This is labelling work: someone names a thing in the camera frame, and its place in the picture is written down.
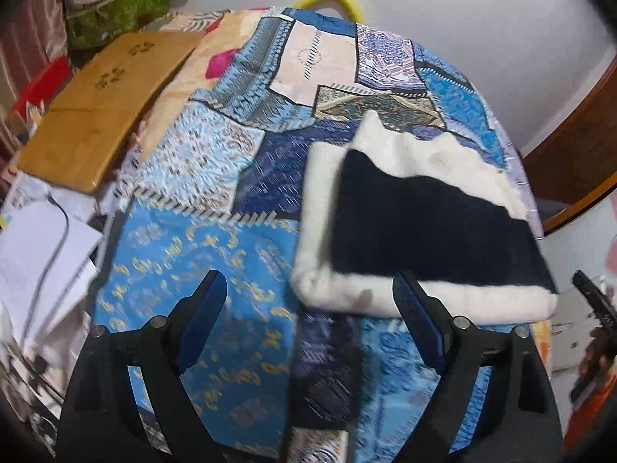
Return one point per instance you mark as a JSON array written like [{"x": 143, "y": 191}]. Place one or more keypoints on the red box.
[{"x": 41, "y": 84}]

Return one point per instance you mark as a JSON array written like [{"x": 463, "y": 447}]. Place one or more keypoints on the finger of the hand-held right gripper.
[{"x": 593, "y": 299}]

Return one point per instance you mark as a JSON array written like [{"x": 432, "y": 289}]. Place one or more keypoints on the person's right forearm orange sleeve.
[{"x": 595, "y": 419}]

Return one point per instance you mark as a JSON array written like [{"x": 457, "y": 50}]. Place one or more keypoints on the stack of white papers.
[{"x": 43, "y": 260}]

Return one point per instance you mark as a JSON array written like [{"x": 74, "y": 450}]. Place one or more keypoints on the yellow padded tube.
[{"x": 332, "y": 0}]

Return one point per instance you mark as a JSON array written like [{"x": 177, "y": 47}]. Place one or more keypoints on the blue patchwork blanket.
[{"x": 231, "y": 193}]

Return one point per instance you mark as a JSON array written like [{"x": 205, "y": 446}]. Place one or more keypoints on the wooden lap board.
[{"x": 101, "y": 106}]

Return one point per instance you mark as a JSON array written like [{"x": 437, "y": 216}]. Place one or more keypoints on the lavender bed sheet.
[{"x": 523, "y": 188}]

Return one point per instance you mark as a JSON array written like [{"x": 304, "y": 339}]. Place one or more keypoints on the orange floral blanket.
[{"x": 212, "y": 58}]

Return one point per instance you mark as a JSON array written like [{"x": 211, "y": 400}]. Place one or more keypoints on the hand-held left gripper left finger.
[{"x": 202, "y": 320}]

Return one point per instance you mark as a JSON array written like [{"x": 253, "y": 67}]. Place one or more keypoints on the striped maroon curtain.
[{"x": 24, "y": 58}]

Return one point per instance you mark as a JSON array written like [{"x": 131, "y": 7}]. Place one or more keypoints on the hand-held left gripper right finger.
[{"x": 420, "y": 320}]

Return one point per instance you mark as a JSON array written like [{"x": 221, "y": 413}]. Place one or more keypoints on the green patterned bag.
[{"x": 115, "y": 17}]

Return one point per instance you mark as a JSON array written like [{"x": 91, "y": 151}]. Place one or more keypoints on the white and navy knit sweater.
[{"x": 424, "y": 212}]

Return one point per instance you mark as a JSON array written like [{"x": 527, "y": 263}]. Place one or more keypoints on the brown wooden door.
[{"x": 573, "y": 144}]

